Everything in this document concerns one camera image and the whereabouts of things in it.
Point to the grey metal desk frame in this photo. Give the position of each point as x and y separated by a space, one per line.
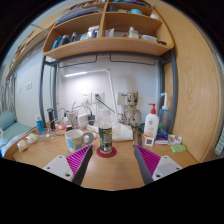
173 93

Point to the wooden shelf unit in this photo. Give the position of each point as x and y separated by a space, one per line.
110 45

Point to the white desk lamp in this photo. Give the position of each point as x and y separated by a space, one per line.
80 73

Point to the patterned window curtain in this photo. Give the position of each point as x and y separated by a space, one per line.
6 93

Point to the wooden wardrobe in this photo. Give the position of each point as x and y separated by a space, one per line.
193 93

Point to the black pen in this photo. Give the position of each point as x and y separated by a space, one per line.
134 138

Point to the white tape roll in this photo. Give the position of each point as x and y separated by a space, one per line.
22 145
32 137

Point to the blue tube with white cap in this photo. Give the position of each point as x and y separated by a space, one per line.
39 124

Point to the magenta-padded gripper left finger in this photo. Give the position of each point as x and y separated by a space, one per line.
56 166

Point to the white wall box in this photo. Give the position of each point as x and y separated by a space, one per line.
121 98

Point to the white wall switch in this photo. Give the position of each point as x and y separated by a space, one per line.
28 85

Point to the wooden tree figurine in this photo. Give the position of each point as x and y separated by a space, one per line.
131 111

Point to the white wall socket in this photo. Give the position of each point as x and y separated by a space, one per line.
97 97
86 97

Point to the white crumpled plastic bag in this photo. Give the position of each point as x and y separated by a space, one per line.
121 131

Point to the white power adapter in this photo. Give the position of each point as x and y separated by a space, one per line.
83 118

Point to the clear bottle with black label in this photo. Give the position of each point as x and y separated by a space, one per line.
105 136

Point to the teal pillow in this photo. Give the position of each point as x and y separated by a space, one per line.
6 120

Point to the bed with teal sheet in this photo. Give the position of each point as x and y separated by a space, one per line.
13 131

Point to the black electric shaver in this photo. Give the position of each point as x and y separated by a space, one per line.
51 118

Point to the blue spray bottle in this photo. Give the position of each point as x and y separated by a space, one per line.
164 115

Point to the red white packet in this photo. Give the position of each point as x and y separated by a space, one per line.
60 126

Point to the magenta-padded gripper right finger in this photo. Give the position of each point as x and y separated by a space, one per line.
166 166

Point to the flat round red coaster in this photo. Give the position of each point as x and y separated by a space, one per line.
113 153

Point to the cream mug with blue patches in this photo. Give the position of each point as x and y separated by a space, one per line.
76 140

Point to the small blue box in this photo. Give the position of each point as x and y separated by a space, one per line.
161 136

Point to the green striped white towel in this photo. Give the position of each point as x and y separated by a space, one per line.
220 143

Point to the dark flat stick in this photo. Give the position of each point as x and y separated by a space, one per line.
140 140

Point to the white red pump lotion bottle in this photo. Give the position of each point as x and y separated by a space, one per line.
151 125

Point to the small white square device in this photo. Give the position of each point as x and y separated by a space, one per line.
149 141

